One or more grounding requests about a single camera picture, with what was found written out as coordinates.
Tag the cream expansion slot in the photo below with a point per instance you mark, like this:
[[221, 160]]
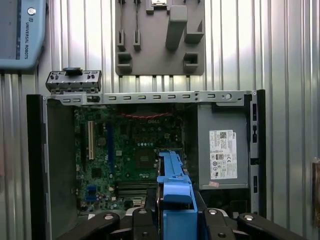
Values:
[[90, 140]]

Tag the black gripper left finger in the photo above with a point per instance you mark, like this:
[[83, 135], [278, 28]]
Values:
[[142, 220]]

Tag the pale blue teach pendant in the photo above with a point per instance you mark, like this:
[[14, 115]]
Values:
[[32, 37]]

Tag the blue board connector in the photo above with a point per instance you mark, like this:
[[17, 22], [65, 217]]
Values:
[[91, 193]]

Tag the black latch with blue inset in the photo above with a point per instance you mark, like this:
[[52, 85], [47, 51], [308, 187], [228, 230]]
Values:
[[71, 70]]

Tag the hard disk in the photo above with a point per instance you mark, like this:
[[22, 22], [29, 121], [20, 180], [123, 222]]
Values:
[[175, 187]]

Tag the CPU socket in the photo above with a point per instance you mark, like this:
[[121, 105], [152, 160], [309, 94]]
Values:
[[147, 160]]

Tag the metal slot retainer bracket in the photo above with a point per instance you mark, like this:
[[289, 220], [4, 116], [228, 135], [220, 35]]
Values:
[[75, 86]]

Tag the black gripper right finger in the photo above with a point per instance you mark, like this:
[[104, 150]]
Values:
[[215, 225]]

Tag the green motherboard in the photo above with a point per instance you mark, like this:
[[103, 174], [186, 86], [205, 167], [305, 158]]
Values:
[[125, 160]]

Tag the grey power supply unit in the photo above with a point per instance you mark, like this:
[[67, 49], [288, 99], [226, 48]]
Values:
[[205, 150]]

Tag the round coin cell battery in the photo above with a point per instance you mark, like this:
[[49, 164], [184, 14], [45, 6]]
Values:
[[101, 141]]

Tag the grey parts rack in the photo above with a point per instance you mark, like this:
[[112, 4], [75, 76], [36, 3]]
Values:
[[155, 57]]

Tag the black RAM slot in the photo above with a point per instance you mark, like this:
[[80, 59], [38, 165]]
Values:
[[132, 192], [135, 187], [132, 196], [135, 183]]

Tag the black open PC case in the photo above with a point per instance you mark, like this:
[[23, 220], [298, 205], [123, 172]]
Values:
[[60, 162]]

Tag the blue expansion slot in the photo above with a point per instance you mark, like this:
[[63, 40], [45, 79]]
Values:
[[109, 147]]

